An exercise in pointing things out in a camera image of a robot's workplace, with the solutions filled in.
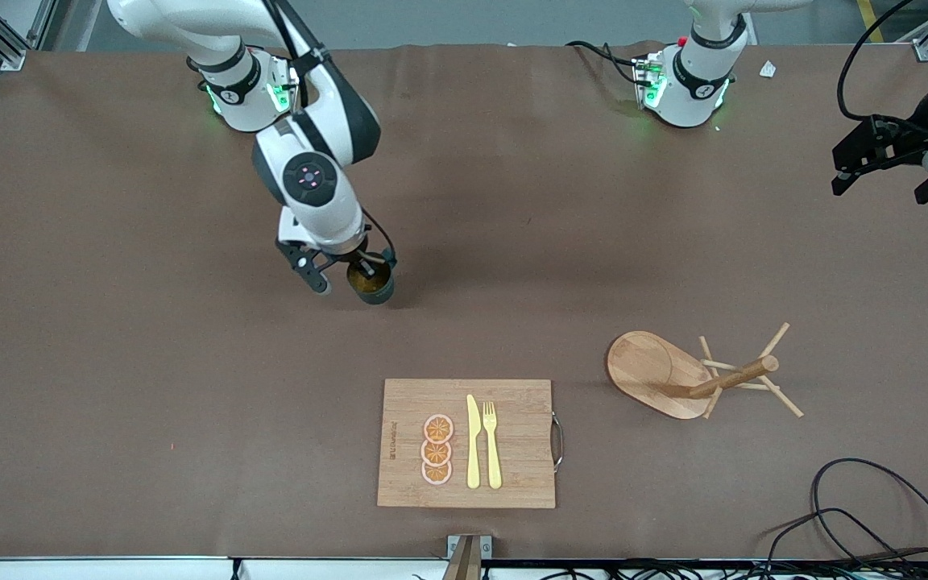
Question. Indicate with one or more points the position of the white table edge rail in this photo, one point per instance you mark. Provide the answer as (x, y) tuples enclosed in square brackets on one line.
[(109, 569)]

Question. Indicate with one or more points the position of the toy orange slice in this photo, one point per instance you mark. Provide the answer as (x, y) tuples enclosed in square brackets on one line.
[(438, 428), (437, 474), (437, 453)]

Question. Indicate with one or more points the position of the metal table edge bracket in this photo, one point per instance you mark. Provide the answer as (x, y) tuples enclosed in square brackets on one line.
[(468, 552)]

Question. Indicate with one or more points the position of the yellow plastic fork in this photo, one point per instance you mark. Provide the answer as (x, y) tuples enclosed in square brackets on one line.
[(493, 459)]

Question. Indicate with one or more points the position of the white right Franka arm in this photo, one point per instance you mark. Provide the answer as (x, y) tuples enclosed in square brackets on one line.
[(311, 181)]

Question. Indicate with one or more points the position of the wooden mug tree stand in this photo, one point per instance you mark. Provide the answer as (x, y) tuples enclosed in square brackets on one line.
[(657, 374)]

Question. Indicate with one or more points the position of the yellow plastic knife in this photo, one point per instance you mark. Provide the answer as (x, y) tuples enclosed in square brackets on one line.
[(473, 451)]

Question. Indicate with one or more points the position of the small white paper scrap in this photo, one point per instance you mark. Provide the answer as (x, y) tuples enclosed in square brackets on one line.
[(768, 69)]

